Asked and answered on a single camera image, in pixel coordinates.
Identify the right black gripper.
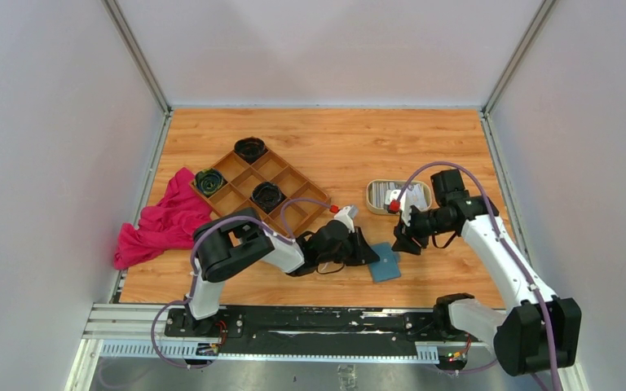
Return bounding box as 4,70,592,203
392,203,453,255

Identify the pink crumpled cloth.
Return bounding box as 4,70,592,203
112,168,212,270

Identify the stack of credit cards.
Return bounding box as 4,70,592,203
366,180,432,210

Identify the blue leather card holder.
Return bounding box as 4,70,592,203
368,242,401,283

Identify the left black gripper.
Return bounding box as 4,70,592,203
317,226,380,266

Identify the beige oval card tray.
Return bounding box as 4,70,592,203
365,181,433,215

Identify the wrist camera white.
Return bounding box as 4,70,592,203
400,185,429,226
333,205,359,233

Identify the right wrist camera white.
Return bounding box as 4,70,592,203
400,185,429,226

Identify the aluminium frame rail front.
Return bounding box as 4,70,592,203
83,303,576,365

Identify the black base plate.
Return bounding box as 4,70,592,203
164,305,487,358

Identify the brown wooden grid tray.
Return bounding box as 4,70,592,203
190,147,333,235

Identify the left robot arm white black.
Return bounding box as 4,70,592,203
184,206,380,336

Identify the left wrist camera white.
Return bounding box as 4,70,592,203
333,205,359,233

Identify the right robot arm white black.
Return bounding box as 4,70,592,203
386,163,582,376

